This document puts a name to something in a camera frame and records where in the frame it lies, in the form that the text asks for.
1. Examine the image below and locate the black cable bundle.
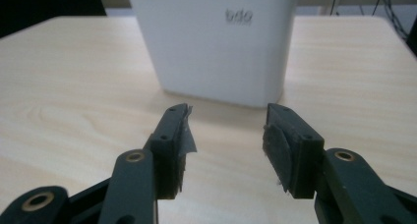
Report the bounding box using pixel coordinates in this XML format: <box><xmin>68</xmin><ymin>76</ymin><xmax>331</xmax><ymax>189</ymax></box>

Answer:
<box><xmin>371</xmin><ymin>0</ymin><xmax>409</xmax><ymax>41</ymax></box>

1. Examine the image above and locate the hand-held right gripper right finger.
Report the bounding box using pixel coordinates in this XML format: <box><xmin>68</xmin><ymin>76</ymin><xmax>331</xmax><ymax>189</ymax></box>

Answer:
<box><xmin>262</xmin><ymin>102</ymin><xmax>326</xmax><ymax>199</ymax></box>

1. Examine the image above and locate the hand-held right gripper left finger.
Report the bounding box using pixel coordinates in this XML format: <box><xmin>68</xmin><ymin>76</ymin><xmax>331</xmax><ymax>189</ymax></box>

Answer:
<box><xmin>145</xmin><ymin>102</ymin><xmax>198</xmax><ymax>200</ymax></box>

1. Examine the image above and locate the dark object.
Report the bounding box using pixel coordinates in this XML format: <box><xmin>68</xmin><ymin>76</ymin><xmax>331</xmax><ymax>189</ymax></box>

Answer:
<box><xmin>405</xmin><ymin>14</ymin><xmax>417</xmax><ymax>59</ymax></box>

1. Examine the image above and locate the thin black cable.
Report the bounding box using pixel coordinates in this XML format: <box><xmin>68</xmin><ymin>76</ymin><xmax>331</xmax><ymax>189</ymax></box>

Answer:
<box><xmin>329</xmin><ymin>0</ymin><xmax>342</xmax><ymax>17</ymax></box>

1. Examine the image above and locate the white plastic toothbrush holder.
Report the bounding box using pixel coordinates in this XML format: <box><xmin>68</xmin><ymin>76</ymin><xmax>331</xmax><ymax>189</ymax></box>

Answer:
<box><xmin>127</xmin><ymin>0</ymin><xmax>300</xmax><ymax>109</ymax></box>

